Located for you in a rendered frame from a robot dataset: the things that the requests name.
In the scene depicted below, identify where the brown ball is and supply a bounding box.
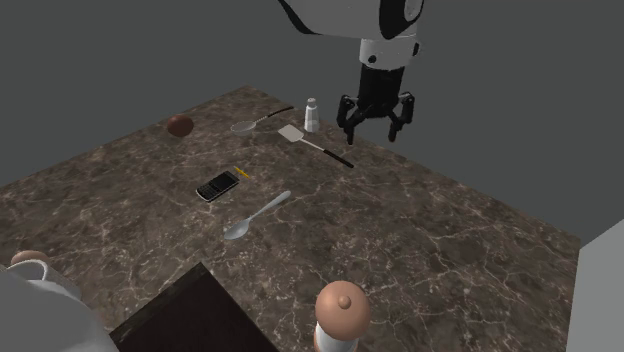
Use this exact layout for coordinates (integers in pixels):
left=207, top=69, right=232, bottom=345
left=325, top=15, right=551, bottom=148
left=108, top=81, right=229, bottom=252
left=166, top=114, right=195, bottom=138

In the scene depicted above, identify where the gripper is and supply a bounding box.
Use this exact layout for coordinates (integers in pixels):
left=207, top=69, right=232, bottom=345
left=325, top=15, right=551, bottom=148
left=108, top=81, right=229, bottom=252
left=335, top=62, right=416, bottom=146

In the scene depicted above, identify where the white spatula with black handle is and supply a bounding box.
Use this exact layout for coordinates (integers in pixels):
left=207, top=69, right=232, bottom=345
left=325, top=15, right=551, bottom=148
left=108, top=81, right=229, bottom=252
left=277, top=123, right=356, bottom=170

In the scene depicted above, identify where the black keypad phone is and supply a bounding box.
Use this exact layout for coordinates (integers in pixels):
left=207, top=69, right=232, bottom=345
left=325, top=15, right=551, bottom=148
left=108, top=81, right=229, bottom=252
left=195, top=169, right=241, bottom=204

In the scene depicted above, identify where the silver spoon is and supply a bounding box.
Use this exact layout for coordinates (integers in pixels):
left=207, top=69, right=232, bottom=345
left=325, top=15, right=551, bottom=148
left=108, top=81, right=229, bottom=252
left=223, top=189, right=293, bottom=241

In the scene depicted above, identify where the white salt shaker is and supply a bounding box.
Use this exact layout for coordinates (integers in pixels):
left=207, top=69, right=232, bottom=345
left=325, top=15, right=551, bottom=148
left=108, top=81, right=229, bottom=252
left=303, top=97, right=321, bottom=134

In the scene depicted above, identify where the small strainer with black handle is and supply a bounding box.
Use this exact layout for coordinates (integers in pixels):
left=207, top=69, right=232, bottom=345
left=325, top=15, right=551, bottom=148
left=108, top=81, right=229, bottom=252
left=229, top=105, right=296, bottom=136

